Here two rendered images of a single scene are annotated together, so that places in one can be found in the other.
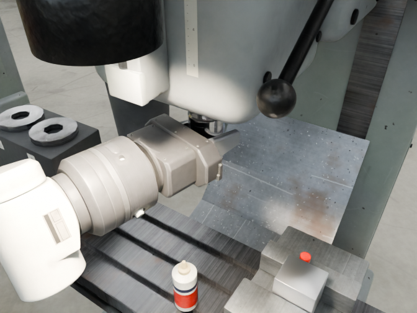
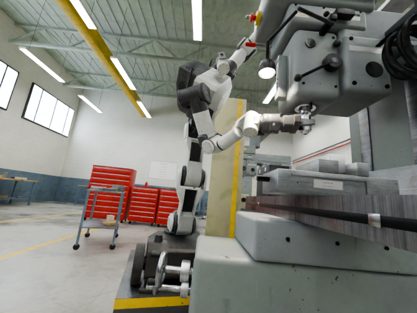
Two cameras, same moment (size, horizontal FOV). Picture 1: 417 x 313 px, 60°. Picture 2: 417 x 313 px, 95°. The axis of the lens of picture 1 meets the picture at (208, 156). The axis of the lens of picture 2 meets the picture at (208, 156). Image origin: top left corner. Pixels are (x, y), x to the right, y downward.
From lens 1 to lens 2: 83 cm
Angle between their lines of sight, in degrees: 72
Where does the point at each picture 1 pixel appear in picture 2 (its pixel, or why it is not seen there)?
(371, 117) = not seen: outside the picture
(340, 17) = (345, 82)
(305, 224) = not seen: hidden behind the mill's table
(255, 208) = not seen: hidden behind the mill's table
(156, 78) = (282, 92)
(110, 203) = (267, 117)
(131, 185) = (273, 115)
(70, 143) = (277, 165)
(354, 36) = (406, 117)
